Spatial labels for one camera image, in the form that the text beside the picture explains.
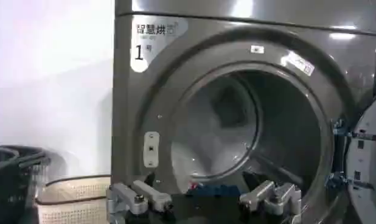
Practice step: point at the dark plastic laundry basket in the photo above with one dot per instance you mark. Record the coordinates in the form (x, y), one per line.
(14, 182)

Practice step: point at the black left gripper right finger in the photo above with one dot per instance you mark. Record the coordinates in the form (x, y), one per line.
(268, 196)

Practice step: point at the beige woven laundry basket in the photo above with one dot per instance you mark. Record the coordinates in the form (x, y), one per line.
(73, 199)

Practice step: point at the blue clothing in drum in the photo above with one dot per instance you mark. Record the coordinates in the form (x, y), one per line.
(215, 189)

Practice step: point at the grey dryer with round opening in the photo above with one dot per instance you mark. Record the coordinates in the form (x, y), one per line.
(236, 100)

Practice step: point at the round glass dryer door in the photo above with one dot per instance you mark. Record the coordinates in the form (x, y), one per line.
(366, 164)

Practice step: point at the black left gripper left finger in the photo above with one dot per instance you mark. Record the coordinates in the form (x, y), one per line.
(145, 198)

